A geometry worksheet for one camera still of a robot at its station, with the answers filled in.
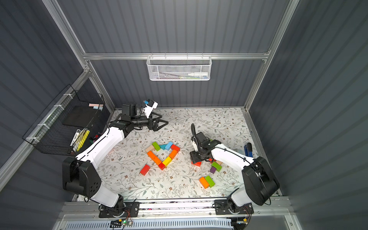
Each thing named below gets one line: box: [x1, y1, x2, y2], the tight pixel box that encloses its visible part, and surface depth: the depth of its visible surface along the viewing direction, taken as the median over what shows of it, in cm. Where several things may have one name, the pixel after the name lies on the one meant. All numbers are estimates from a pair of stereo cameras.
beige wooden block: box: [145, 144, 155, 153], surface depth 96 cm
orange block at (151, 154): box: [147, 150, 156, 160], surface depth 95 cm
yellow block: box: [162, 156, 173, 167], surface depth 91 cm
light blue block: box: [164, 141, 173, 151], surface depth 98 cm
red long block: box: [139, 164, 150, 176], surface depth 89 cm
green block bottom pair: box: [204, 175, 216, 188], surface depth 83 cm
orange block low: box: [152, 156, 162, 166], surface depth 93 cm
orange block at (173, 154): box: [168, 149, 178, 160], surface depth 95 cm
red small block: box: [158, 162, 166, 171], surface depth 88 cm
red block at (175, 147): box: [170, 144, 181, 153], surface depth 98 cm
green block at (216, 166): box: [211, 161, 223, 173], surface depth 88 cm
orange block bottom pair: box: [199, 176, 210, 190], surface depth 82 cm
